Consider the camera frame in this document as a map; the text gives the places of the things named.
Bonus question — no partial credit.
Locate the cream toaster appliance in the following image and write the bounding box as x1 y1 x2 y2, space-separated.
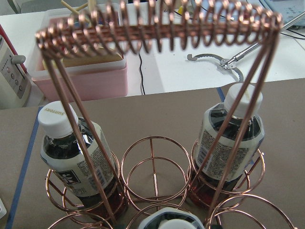
0 36 31 110

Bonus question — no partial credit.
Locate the tea bottle white cap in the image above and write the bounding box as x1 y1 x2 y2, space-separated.
138 207 204 229

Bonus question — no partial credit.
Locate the long metal reacher tool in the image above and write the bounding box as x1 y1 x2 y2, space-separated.
187 14 305 84

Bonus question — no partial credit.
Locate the copper wire bottle rack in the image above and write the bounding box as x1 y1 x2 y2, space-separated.
34 0 297 229

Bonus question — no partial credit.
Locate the pink storage box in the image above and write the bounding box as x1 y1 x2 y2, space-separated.
28 5 128 102

